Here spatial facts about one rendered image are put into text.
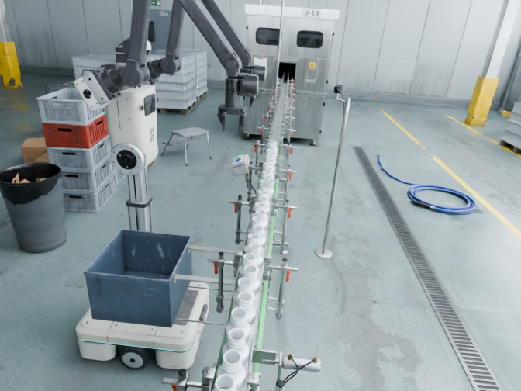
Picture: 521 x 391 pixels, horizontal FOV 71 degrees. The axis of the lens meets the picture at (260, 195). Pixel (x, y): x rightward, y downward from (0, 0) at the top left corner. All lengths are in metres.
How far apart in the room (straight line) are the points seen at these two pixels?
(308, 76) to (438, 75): 6.85
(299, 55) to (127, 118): 4.66
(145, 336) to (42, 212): 1.53
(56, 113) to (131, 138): 2.06
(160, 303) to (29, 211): 2.03
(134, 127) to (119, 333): 1.11
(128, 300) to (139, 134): 0.73
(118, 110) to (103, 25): 11.25
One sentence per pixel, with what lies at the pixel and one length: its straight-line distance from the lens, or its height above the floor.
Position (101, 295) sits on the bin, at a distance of 1.50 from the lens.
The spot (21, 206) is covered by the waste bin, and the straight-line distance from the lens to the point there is 3.29.
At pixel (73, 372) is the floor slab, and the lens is 2.44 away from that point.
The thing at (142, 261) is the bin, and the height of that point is 0.80.
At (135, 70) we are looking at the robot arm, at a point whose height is 1.61.
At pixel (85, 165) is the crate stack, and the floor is 0.50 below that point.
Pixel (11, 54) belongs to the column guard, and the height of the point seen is 0.81.
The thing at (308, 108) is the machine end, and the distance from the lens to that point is 6.24.
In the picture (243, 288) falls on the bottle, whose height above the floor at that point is 1.16.
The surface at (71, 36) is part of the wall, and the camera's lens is 13.46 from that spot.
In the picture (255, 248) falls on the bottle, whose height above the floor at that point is 1.15.
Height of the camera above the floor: 1.77
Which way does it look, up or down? 25 degrees down
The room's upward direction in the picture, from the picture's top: 4 degrees clockwise
